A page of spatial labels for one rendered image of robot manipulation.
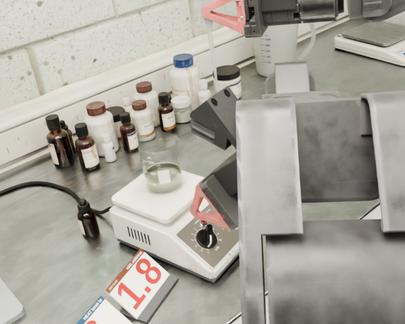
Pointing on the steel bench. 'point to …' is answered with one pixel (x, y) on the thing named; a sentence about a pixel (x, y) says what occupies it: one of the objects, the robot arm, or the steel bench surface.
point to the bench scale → (382, 42)
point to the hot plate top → (142, 198)
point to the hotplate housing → (166, 241)
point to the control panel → (223, 239)
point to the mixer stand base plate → (0, 300)
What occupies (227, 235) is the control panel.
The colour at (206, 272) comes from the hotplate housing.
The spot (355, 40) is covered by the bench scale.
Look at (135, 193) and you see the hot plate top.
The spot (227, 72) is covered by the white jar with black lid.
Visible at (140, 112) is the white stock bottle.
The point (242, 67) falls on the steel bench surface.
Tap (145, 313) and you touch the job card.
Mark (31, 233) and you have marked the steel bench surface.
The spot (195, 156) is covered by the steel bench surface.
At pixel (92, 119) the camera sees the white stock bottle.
